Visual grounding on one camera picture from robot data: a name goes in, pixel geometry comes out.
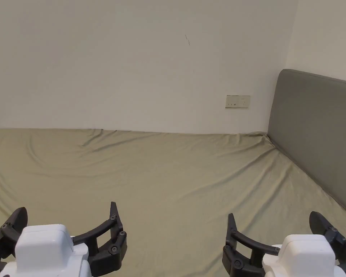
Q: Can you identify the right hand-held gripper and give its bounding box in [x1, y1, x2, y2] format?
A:
[222, 211, 346, 277]

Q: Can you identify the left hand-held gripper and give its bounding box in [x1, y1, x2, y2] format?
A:
[0, 201, 128, 277]

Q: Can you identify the grey padded headboard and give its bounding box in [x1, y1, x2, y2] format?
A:
[267, 69, 346, 221]

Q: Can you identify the bed with beige sheet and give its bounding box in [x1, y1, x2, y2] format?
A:
[0, 128, 346, 277]

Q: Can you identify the white wall socket plate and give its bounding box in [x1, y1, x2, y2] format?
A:
[225, 94, 251, 109]

